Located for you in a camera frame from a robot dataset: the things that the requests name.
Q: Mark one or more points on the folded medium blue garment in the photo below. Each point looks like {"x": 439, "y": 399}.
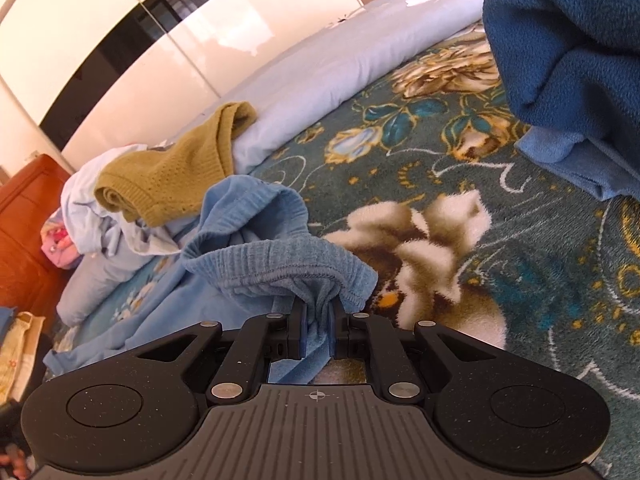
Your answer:
{"x": 560, "y": 155}

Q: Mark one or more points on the folded pink printed blanket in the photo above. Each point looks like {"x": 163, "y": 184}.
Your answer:
{"x": 60, "y": 250}

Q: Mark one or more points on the light grey floral quilt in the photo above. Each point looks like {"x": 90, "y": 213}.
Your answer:
{"x": 325, "y": 75}

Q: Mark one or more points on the dark blue fleece garment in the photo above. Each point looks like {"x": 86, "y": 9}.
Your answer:
{"x": 560, "y": 35}

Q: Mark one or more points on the light blue pants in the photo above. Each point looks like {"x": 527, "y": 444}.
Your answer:
{"x": 250, "y": 265}

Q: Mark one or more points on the teal floral bed blanket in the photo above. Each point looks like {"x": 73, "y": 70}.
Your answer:
{"x": 525, "y": 285}

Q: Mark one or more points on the glossy white wardrobe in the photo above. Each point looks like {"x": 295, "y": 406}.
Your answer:
{"x": 200, "y": 50}

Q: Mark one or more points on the olive knit sweater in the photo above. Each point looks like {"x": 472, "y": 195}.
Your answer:
{"x": 190, "y": 170}

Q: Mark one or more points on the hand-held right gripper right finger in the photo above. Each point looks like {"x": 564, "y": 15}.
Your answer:
{"x": 331, "y": 335}

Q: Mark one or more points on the yellow striped pillow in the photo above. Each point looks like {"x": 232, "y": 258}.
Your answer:
{"x": 17, "y": 355}

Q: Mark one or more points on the orange wooden headboard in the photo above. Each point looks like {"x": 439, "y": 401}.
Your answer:
{"x": 25, "y": 240}

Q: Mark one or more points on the pale blue shirt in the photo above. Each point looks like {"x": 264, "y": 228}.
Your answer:
{"x": 85, "y": 195}

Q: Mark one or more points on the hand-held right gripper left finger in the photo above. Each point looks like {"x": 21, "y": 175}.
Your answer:
{"x": 302, "y": 332}

